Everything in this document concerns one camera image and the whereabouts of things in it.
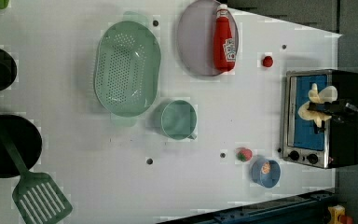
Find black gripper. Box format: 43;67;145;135
310;99;358;123

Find yellow plush peeled banana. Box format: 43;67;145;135
297;83;338;128

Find green mug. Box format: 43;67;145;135
159;100;198;140

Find silver black toaster oven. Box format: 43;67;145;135
282;69;358;169

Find small red round toy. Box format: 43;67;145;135
262;56;273;67

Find orange slice toy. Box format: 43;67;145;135
261;162;270;174

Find blue bowl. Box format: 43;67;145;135
251;158;281;189

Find red plush strawberry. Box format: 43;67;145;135
236;147;253;162

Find red plush ketchup bottle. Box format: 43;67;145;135
213;4;236;72

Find grey round plate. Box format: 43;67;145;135
176;0;239;76

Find green perforated colander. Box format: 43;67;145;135
93;11;161;127

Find green slotted spatula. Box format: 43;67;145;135
0;123;73;224

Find black round pan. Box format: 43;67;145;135
0;115;42;178

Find lime green object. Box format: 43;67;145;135
0;0;10;9

